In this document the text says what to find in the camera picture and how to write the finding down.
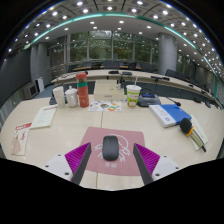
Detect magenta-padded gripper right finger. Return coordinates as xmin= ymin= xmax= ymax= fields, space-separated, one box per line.
xmin=132 ymin=143 xmax=182 ymax=186

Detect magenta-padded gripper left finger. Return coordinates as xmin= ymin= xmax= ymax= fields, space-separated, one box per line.
xmin=44 ymin=142 xmax=93 ymax=186

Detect black computer mouse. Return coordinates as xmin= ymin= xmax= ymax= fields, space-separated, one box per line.
xmin=102 ymin=135 xmax=120 ymax=162

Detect pink mouse pad with drawing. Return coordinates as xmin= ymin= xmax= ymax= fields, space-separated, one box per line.
xmin=79 ymin=126 xmax=146 ymax=177

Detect blue and white book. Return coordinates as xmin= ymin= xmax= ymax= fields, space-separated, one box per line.
xmin=148 ymin=103 xmax=193 ymax=129

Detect white booklet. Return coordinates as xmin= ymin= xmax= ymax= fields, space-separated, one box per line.
xmin=29 ymin=104 xmax=58 ymax=130

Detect red and white leaflet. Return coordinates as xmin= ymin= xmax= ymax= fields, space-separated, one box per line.
xmin=10 ymin=122 xmax=33 ymax=157

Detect black conference microphone console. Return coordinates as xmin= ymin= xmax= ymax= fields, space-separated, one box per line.
xmin=136 ymin=87 xmax=182 ymax=108

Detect colourful printed flyer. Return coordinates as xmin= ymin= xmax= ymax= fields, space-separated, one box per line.
xmin=87 ymin=100 xmax=123 ymax=113

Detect white paper cup stack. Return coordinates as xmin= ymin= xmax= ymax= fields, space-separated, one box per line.
xmin=52 ymin=85 xmax=67 ymax=109

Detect white green paper cup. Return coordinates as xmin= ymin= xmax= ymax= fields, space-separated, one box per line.
xmin=125 ymin=76 xmax=142 ymax=108

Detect red thermos with green band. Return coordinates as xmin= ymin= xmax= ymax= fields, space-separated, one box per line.
xmin=75 ymin=71 xmax=90 ymax=108

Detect grey box monitor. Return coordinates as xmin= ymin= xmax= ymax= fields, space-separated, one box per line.
xmin=23 ymin=82 xmax=39 ymax=100

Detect white upright panel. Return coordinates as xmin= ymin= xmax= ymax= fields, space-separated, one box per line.
xmin=35 ymin=76 xmax=46 ymax=93

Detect black desk microphone units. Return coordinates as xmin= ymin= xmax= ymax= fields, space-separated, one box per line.
xmin=108 ymin=69 xmax=171 ymax=82

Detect dark office chairs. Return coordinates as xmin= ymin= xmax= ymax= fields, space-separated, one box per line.
xmin=68 ymin=59 xmax=214 ymax=101

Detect ceiling lights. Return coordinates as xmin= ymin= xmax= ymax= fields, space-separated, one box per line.
xmin=6 ymin=0 xmax=224 ymax=74

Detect black microphone with orange ring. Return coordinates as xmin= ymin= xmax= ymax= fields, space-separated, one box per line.
xmin=179 ymin=117 xmax=208 ymax=153

